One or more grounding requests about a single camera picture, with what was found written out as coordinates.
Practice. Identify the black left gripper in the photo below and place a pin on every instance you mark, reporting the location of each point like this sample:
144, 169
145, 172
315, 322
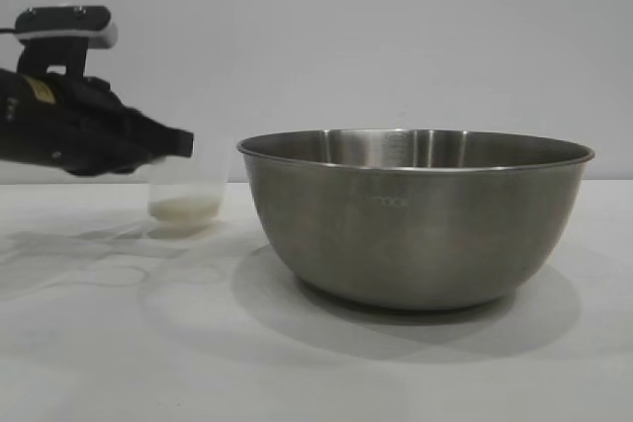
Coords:
64, 125

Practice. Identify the translucent plastic measuring cup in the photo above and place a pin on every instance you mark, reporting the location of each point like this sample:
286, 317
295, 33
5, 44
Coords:
198, 180

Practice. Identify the white rice grains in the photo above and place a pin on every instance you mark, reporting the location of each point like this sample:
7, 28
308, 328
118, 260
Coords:
185, 208

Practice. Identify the stainless steel mixing bowl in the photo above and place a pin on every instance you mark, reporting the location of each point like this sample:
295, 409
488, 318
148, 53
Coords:
415, 224

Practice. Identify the white tablecloth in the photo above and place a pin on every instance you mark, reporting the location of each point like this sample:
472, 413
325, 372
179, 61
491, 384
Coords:
198, 353

